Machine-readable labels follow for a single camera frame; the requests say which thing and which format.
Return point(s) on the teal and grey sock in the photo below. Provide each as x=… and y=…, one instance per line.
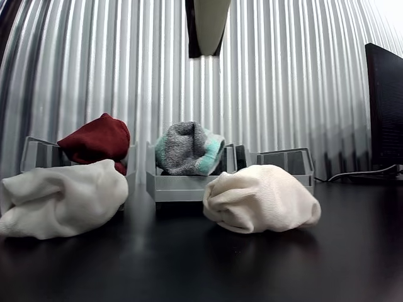
x=185, y=148

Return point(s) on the maroon sock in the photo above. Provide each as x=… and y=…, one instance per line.
x=97, y=138

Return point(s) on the white sock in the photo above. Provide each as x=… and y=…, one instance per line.
x=261, y=198
x=63, y=198

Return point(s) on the grey plastic bin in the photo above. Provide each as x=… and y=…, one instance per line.
x=283, y=160
x=176, y=188
x=41, y=155

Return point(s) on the black monitor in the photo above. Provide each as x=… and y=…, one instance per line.
x=387, y=110

